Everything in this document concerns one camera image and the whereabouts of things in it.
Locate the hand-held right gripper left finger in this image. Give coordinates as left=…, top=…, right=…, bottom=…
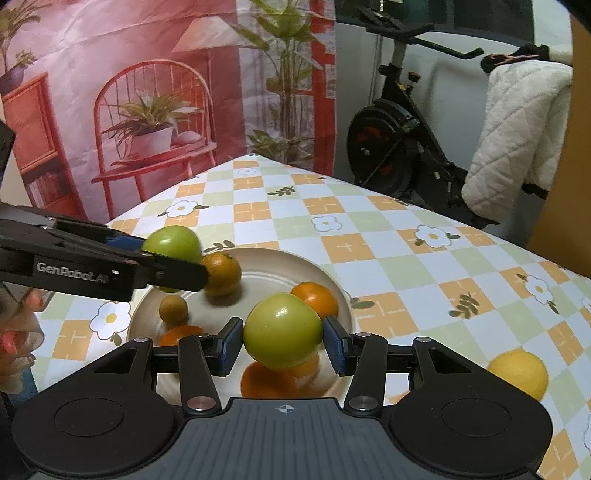
left=92, top=316, right=245, bottom=414

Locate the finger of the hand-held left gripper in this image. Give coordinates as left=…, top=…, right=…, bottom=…
left=54, top=231, right=210, bottom=292
left=0, top=205, right=147, bottom=253

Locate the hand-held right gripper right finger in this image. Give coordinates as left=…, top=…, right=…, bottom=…
left=323, top=316, right=468, bottom=414

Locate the small brown round fruit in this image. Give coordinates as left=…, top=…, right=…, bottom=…
left=159, top=295, right=189, bottom=324

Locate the green apple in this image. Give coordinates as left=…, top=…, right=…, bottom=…
left=141, top=226, right=204, bottom=294
left=243, top=293, right=324, bottom=370

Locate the greenish yellow orange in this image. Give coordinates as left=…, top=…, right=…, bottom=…
left=201, top=252, right=243, bottom=297

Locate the bright orange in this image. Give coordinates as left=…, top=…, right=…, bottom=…
left=159, top=325, right=206, bottom=347
left=290, top=282, right=341, bottom=322
left=240, top=353, right=324, bottom=399

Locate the beige round plate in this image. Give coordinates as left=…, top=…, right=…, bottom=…
left=127, top=248, right=354, bottom=400

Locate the person's left hand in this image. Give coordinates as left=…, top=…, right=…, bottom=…
left=0, top=281, right=52, bottom=396

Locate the checkered floral tablecloth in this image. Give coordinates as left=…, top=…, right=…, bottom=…
left=28, top=156, right=591, bottom=480

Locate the red printed backdrop cloth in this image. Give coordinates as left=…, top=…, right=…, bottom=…
left=0, top=0, right=339, bottom=227

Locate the yellow round citrus fruit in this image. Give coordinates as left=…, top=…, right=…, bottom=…
left=487, top=348, right=550, bottom=401

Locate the black exercise bike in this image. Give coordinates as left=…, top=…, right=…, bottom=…
left=346, top=4, right=502, bottom=228

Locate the white quilted blanket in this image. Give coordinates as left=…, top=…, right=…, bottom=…
left=462, top=62, right=574, bottom=220

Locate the brown wooden board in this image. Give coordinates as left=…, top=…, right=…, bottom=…
left=526, top=65, right=591, bottom=278

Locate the black and pink garment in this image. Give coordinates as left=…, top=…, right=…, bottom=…
left=480, top=44, right=573, bottom=73

